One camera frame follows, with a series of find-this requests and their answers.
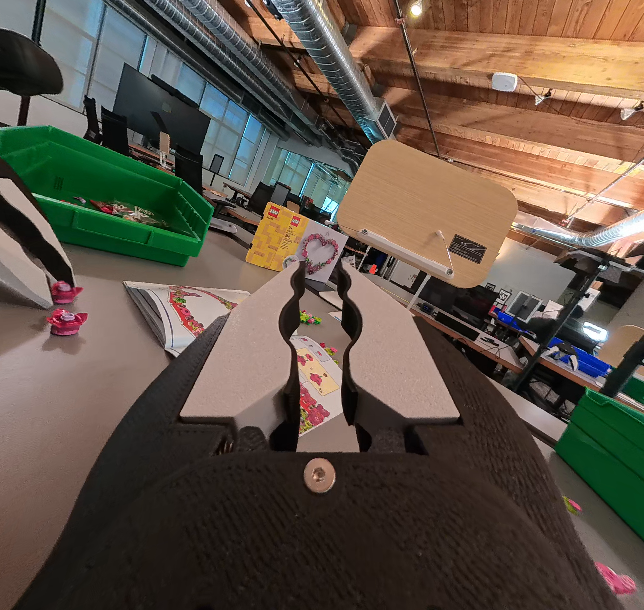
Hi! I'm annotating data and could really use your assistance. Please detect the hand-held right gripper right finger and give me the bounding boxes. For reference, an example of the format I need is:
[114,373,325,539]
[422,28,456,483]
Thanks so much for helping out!
[337,262,460,453]

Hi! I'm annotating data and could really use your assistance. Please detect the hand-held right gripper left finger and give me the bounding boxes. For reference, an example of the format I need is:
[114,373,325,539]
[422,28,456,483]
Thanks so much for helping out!
[179,262,306,451]

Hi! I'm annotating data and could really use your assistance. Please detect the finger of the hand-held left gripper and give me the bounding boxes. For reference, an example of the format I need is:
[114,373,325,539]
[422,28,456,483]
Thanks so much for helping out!
[0,215,53,310]
[0,158,76,288]

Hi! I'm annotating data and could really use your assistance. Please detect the pink lego flower piece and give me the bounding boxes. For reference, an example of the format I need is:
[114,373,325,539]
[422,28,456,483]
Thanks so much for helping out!
[50,280,84,305]
[46,309,89,336]

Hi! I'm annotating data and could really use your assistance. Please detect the lego instruction booklet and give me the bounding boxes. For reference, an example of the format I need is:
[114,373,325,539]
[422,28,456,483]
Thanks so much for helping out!
[123,280,345,437]

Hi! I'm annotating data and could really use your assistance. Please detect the clear bags of lego pieces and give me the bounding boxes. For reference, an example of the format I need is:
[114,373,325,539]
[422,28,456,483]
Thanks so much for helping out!
[60,195,172,231]

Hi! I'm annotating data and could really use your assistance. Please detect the yellow lego box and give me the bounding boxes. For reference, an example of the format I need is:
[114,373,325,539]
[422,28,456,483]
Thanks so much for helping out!
[246,201,349,283]

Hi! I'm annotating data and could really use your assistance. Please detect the green plastic bin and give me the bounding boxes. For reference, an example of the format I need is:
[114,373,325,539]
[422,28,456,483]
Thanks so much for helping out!
[0,126,215,267]
[555,388,644,540]

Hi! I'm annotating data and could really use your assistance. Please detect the black office chair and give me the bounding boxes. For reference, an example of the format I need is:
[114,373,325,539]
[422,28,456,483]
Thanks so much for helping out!
[175,147,204,195]
[101,108,131,157]

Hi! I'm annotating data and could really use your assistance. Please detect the black domed object on stem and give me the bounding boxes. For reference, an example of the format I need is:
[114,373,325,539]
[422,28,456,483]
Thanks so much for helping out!
[0,29,64,126]

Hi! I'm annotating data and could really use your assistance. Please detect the large black monitor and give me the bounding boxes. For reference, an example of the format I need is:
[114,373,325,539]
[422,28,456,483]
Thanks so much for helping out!
[113,63,211,157]

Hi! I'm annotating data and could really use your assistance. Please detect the overhead lamp on pole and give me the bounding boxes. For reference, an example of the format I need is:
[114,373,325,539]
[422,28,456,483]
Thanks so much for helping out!
[513,248,644,394]

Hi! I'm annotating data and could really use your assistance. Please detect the blue storage bin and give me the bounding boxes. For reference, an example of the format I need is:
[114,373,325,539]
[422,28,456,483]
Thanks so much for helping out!
[548,338,612,376]

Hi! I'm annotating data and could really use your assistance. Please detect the silver ventilation duct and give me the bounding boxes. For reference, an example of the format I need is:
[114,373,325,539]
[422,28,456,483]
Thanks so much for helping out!
[249,0,398,143]
[96,0,323,148]
[513,210,644,248]

